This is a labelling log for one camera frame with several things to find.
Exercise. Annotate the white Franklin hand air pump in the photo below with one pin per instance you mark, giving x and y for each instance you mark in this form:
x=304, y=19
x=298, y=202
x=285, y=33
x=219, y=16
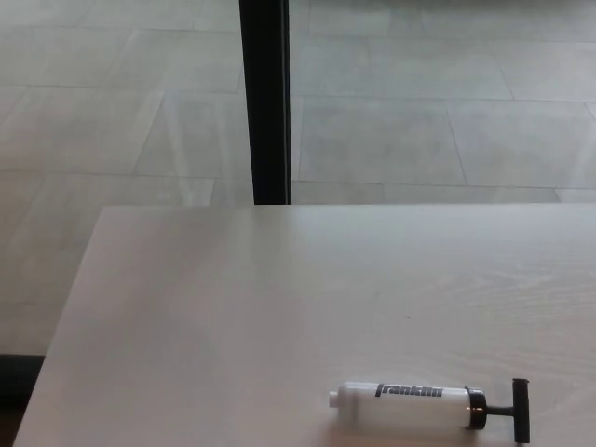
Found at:
x=405, y=406

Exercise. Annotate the black window frame post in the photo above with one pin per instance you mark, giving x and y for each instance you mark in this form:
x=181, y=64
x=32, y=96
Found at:
x=265, y=102

